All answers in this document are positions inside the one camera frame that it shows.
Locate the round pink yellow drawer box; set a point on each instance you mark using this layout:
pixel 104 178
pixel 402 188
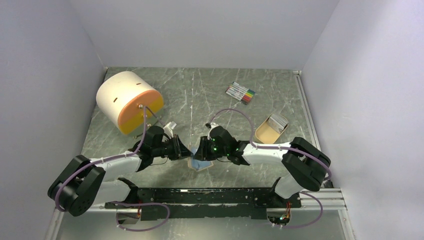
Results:
pixel 119 98

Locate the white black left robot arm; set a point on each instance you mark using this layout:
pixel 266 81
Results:
pixel 91 181

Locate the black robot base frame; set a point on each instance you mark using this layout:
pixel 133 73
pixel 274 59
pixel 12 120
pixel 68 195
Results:
pixel 156 203

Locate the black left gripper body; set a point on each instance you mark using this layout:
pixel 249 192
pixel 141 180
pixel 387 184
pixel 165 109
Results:
pixel 163 149

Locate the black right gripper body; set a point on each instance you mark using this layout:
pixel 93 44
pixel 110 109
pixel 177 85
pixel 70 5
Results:
pixel 218 152

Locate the aluminium table edge rail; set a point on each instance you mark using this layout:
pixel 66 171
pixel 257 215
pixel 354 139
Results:
pixel 327 199

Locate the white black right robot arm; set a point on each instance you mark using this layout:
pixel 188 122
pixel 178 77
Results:
pixel 307 166

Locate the beige oval plastic tray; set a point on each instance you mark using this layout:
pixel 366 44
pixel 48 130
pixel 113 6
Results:
pixel 265 134

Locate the pack of coloured marker pens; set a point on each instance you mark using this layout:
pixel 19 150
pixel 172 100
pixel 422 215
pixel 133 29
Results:
pixel 240 93

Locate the stack of cards in tray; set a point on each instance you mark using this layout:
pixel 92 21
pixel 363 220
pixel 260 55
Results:
pixel 277 122

